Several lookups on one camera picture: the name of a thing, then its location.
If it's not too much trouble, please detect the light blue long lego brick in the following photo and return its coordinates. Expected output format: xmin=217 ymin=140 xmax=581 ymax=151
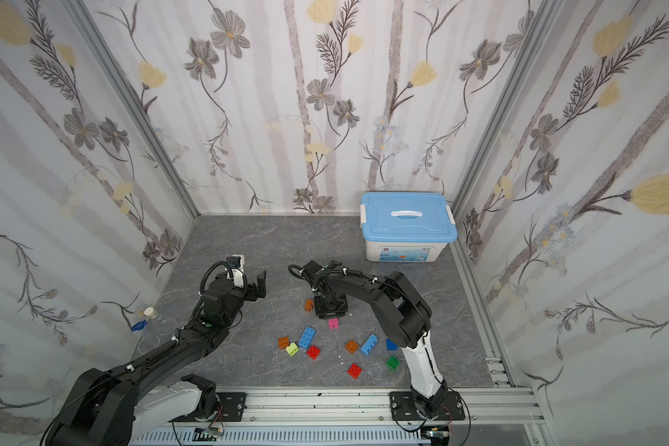
xmin=297 ymin=326 xmax=316 ymax=350

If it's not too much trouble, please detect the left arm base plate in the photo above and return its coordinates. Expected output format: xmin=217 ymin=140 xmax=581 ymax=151
xmin=174 ymin=392 xmax=247 ymax=423

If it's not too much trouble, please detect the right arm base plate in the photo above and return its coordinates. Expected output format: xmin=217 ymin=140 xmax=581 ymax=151
xmin=388 ymin=390 xmax=466 ymax=422

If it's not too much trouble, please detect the lime green lego brick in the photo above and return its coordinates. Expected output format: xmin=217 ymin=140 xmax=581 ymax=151
xmin=285 ymin=343 xmax=298 ymax=357

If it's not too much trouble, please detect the light blue long brick right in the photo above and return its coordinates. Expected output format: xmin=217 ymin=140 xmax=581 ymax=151
xmin=360 ymin=334 xmax=379 ymax=356

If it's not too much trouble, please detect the red lego brick left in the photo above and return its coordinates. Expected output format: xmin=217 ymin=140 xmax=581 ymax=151
xmin=307 ymin=345 xmax=321 ymax=360

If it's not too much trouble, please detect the orange lego brick centre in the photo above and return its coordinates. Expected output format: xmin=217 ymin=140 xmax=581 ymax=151
xmin=345 ymin=340 xmax=360 ymax=355

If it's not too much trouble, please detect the blue small lego brick right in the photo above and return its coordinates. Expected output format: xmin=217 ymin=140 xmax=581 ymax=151
xmin=386 ymin=339 xmax=399 ymax=351

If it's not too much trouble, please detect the red lego brick front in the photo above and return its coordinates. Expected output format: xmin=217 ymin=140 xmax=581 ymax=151
xmin=348 ymin=363 xmax=362 ymax=379

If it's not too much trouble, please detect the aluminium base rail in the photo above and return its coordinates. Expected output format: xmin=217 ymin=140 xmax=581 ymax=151
xmin=125 ymin=383 xmax=544 ymax=439

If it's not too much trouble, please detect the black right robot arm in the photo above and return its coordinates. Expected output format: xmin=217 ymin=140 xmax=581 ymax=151
xmin=288 ymin=261 xmax=448 ymax=418

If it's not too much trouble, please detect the red lego brick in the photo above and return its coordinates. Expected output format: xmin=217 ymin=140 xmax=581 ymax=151
xmin=307 ymin=345 xmax=321 ymax=360
xmin=348 ymin=363 xmax=362 ymax=379

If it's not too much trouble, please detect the white perforated cable tray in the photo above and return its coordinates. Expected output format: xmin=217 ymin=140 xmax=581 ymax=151
xmin=133 ymin=426 xmax=431 ymax=445

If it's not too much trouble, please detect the blue lid storage box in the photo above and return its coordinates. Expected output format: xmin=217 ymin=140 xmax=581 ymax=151
xmin=360 ymin=191 xmax=458 ymax=263

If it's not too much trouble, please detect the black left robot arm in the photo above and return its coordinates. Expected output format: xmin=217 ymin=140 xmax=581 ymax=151
xmin=40 ymin=258 xmax=267 ymax=445

